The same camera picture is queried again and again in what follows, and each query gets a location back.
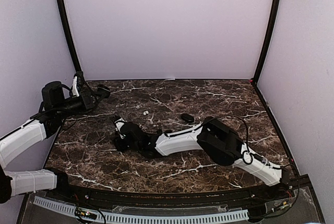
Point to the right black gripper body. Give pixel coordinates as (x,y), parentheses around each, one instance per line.
(119,143)

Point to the right black frame post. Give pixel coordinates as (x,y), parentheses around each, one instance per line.
(266,42)

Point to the black oval charging case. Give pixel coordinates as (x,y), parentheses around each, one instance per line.
(187,118)

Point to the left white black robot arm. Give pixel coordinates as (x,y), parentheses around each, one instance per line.
(54,110)

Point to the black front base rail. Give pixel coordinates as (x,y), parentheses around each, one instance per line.
(249,196)

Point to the left black frame post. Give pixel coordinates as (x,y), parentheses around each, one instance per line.
(68,37)

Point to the black frame post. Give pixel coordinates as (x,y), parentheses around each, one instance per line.
(68,37)
(266,42)

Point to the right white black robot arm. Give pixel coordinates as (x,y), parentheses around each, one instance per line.
(222,144)

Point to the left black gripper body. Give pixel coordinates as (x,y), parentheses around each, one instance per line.
(83,95)

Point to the white slotted cable duct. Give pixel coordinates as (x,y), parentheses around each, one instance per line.
(139,215)

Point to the black round charging case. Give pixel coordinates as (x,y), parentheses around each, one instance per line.
(105,87)

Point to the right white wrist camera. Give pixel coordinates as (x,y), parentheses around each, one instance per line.
(118,123)

